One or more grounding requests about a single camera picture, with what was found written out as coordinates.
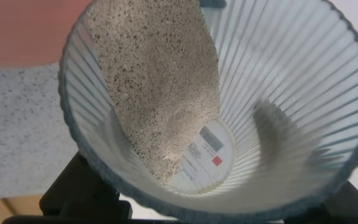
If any beige speckled powder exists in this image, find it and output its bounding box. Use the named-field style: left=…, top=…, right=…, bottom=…
left=84, top=0, right=222, bottom=186

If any clear ribbed plastic cup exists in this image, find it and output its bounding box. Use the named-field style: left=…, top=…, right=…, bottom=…
left=57, top=0, right=358, bottom=224

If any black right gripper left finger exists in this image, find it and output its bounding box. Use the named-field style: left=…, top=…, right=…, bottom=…
left=39, top=151, right=134, bottom=218

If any pink bowl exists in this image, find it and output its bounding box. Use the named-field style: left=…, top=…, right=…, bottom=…
left=0, top=0, right=93, bottom=68

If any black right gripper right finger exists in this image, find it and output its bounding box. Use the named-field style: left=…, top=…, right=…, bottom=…
left=323, top=180, right=358, bottom=216

